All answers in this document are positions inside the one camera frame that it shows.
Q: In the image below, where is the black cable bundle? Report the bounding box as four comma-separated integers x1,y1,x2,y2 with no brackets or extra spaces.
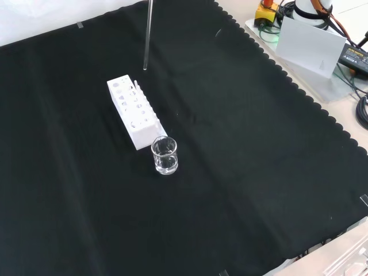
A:
355,94,368,129

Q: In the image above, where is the black bench cloth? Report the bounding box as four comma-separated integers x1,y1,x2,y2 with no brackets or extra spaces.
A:
0,0,368,276

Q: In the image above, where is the pale white board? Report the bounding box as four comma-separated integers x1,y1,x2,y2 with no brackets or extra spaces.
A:
275,16,347,80

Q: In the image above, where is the clear glass rod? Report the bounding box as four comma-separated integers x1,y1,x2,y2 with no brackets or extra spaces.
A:
142,0,154,71

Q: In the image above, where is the orange cable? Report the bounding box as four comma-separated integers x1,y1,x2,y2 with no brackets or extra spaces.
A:
309,0,355,44

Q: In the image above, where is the small clear glass beaker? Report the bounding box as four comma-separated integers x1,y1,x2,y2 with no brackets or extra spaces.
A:
151,136,179,176

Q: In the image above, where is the yellow stop button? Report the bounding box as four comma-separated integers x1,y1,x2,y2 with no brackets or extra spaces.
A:
255,0,280,28

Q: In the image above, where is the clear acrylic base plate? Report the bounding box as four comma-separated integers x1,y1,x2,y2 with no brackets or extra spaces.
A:
244,17,368,105

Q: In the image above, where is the green cable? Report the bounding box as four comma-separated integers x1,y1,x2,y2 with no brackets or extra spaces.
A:
259,26,282,44

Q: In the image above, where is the black power adapter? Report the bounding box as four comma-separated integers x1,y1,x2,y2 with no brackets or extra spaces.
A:
337,44,368,74

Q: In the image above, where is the white test tube rack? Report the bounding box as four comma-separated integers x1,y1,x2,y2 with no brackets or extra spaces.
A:
106,74,169,151

